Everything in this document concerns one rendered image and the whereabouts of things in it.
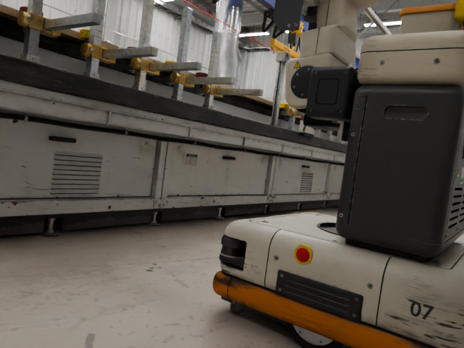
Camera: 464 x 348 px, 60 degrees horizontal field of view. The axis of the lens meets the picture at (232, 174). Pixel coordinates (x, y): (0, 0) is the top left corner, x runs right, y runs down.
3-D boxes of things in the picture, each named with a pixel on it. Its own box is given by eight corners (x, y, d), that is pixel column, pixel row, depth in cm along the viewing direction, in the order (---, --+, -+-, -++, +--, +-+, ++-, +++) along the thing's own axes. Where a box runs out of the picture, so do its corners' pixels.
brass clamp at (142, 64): (159, 75, 186) (161, 64, 186) (137, 68, 175) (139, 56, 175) (150, 75, 190) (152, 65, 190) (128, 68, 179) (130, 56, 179)
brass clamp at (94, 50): (116, 63, 166) (117, 51, 166) (88, 54, 155) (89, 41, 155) (107, 63, 170) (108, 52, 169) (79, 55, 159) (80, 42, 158)
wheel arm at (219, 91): (262, 97, 208) (263, 89, 208) (259, 96, 205) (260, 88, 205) (199, 95, 233) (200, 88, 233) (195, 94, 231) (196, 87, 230)
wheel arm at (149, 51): (157, 59, 147) (159, 47, 147) (150, 56, 144) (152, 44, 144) (87, 62, 172) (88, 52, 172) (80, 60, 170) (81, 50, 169)
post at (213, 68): (210, 119, 223) (221, 32, 220) (207, 117, 220) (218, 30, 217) (206, 118, 225) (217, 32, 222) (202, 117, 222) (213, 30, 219)
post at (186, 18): (181, 104, 202) (192, 8, 200) (176, 103, 199) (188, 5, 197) (176, 103, 204) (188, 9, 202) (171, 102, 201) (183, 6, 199)
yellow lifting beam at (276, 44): (311, 71, 886) (313, 56, 884) (273, 50, 747) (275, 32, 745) (307, 71, 891) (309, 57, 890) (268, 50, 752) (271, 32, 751)
